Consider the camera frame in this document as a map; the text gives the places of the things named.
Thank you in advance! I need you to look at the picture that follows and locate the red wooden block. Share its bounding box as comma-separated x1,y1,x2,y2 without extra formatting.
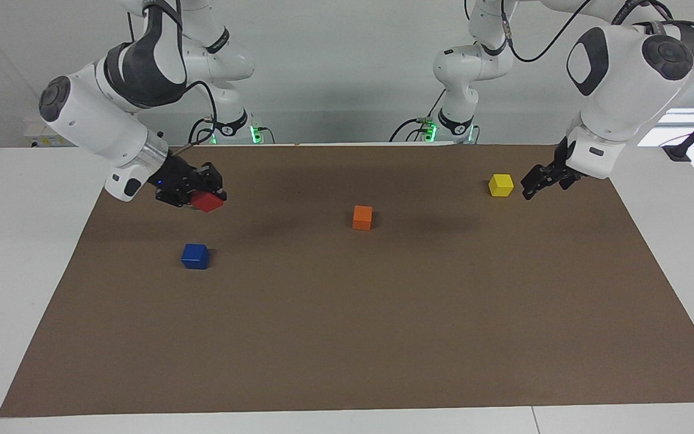
190,192,225,213

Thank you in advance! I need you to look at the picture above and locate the blue wooden block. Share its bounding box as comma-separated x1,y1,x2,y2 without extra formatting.
181,243,210,270

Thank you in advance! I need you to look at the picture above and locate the white power strip box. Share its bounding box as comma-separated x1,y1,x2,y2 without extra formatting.
23,118,77,147

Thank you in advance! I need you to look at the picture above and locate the brown paper table mat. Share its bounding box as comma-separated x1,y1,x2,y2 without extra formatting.
0,143,694,418

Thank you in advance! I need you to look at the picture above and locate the black base cable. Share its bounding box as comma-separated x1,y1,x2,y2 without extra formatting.
389,90,447,143
189,118,215,145

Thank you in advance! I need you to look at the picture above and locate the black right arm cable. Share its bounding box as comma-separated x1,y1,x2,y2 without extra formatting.
127,0,218,145

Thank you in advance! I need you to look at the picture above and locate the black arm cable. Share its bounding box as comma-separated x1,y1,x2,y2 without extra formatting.
127,0,218,145
501,0,694,64

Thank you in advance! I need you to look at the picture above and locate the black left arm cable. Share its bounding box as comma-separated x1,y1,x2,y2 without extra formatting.
501,0,694,64

